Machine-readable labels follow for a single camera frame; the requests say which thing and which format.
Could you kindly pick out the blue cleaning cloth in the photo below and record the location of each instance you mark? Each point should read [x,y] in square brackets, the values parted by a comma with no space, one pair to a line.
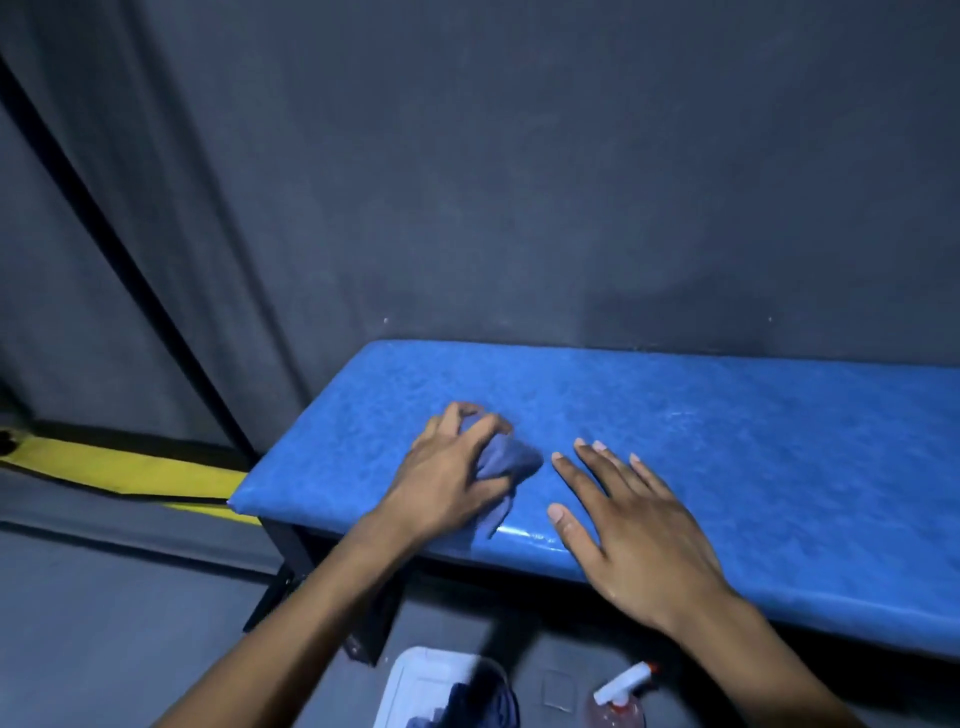
[514,457]

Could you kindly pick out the dark blue spare cloth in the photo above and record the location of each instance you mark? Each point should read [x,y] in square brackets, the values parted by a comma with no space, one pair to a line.
[480,709]

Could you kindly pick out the person's left forearm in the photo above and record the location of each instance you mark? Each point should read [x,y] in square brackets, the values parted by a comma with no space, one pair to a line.
[285,637]

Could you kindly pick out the blue padded bench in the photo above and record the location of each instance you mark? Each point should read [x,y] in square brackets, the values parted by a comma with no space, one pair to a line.
[750,450]

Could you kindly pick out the person's right hand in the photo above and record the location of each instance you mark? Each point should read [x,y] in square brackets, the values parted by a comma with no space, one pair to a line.
[652,555]

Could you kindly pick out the pink spray bottle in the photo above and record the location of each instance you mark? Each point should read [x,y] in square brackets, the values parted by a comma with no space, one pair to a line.
[619,697]

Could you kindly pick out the white box lid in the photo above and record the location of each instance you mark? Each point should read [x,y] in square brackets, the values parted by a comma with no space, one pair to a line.
[420,675]

